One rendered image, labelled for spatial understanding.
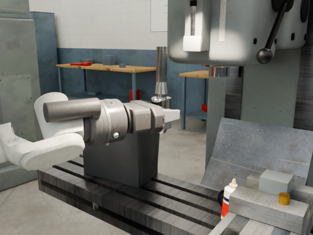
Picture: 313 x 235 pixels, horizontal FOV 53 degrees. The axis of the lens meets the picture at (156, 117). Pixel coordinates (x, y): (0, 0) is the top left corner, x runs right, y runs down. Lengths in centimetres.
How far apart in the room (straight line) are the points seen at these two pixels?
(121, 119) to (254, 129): 62
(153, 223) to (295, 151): 51
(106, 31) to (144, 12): 109
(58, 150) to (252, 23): 42
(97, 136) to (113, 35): 629
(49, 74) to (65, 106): 749
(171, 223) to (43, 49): 731
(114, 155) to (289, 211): 53
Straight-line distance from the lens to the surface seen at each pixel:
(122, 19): 668
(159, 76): 69
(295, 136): 109
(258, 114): 113
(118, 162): 98
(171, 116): 69
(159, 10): 609
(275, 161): 109
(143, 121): 64
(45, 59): 798
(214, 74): 73
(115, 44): 681
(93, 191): 97
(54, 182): 111
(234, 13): 64
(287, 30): 81
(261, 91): 111
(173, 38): 71
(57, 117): 55
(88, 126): 60
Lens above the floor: 136
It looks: 14 degrees down
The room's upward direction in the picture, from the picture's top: straight up
